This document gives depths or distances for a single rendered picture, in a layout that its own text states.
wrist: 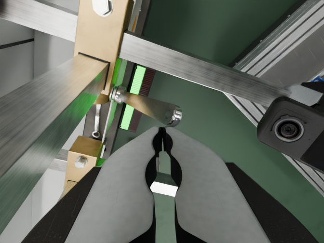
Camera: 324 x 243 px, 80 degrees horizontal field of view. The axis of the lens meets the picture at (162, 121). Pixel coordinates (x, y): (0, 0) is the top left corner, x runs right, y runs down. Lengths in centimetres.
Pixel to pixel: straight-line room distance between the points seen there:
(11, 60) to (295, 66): 106
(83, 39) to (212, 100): 107
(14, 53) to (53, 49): 8
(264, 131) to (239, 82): 10
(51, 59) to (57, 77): 38
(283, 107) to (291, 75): 93
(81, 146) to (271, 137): 30
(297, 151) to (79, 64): 22
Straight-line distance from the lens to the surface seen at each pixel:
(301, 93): 32
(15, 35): 52
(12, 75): 53
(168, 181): 42
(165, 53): 26
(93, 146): 39
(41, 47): 57
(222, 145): 146
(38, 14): 29
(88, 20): 25
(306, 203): 225
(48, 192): 86
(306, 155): 22
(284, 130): 20
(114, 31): 25
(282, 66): 109
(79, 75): 20
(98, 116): 48
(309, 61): 115
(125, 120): 48
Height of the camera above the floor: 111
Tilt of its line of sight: 60 degrees down
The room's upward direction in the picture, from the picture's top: 179 degrees clockwise
